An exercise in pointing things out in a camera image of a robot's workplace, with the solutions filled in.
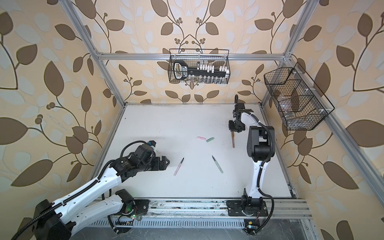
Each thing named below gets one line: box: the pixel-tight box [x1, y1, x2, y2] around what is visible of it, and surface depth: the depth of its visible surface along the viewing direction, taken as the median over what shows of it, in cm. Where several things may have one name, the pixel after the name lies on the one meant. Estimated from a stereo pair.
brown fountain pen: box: [231, 131, 235, 148], surface depth 103 cm
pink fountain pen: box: [173, 157, 185, 176], surface depth 90 cm
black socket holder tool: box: [173, 60, 230, 80], surface depth 84 cm
